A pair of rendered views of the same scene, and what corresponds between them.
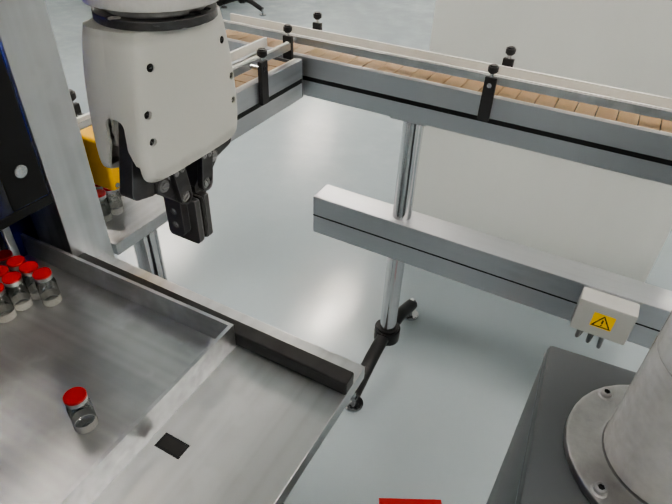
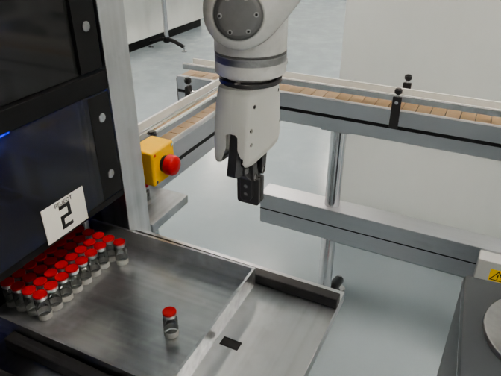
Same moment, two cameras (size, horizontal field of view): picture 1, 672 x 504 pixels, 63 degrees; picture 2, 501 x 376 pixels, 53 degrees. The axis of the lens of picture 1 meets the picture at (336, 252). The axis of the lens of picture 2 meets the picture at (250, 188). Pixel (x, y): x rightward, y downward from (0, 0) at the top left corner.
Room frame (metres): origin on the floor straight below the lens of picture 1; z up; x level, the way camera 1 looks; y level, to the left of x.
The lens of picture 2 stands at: (-0.22, 0.13, 1.44)
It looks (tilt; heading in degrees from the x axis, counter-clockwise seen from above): 30 degrees down; 359
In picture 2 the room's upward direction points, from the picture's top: straight up
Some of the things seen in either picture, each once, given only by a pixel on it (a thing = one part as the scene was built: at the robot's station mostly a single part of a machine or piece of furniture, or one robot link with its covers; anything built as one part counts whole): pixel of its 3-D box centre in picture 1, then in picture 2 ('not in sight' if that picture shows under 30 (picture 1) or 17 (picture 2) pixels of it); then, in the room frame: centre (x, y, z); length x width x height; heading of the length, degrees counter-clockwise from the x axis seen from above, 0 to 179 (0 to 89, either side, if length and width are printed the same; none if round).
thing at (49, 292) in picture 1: (47, 287); (121, 252); (0.48, 0.34, 0.90); 0.02 x 0.02 x 0.05
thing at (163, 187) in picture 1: (171, 209); (244, 184); (0.34, 0.13, 1.12); 0.03 x 0.03 x 0.07; 63
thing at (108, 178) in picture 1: (110, 151); (150, 160); (0.66, 0.31, 1.00); 0.08 x 0.07 x 0.07; 63
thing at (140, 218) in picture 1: (115, 214); (144, 205); (0.69, 0.34, 0.87); 0.14 x 0.13 x 0.02; 63
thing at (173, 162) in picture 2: not in sight; (168, 164); (0.64, 0.27, 0.99); 0.04 x 0.04 x 0.04; 63
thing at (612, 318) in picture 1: (603, 315); (498, 271); (0.90, -0.61, 0.50); 0.12 x 0.05 x 0.09; 63
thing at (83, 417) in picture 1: (81, 411); (170, 323); (0.31, 0.24, 0.90); 0.02 x 0.02 x 0.04
